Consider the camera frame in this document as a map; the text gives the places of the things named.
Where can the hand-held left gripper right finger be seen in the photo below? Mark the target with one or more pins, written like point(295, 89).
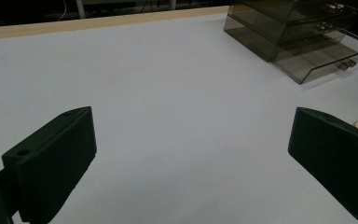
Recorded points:
point(335, 152)

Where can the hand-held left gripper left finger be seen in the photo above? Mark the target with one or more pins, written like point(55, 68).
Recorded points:
point(51, 161)

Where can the smoked clear drawer organizer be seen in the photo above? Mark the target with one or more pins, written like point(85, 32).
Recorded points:
point(261, 28)

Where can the white metal stand leg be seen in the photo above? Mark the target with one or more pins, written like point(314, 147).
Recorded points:
point(80, 8)

